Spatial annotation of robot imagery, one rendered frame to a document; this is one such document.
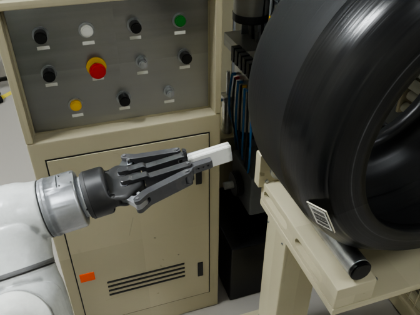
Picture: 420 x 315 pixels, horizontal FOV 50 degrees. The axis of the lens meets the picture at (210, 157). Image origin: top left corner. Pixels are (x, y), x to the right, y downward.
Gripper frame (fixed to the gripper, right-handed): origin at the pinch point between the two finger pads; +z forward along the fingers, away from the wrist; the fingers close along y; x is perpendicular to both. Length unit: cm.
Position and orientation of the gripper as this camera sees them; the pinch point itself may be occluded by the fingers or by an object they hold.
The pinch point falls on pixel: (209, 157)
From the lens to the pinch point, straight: 71.9
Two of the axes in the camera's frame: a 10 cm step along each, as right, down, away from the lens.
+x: 1.3, 7.9, 6.0
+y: -3.1, -5.5, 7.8
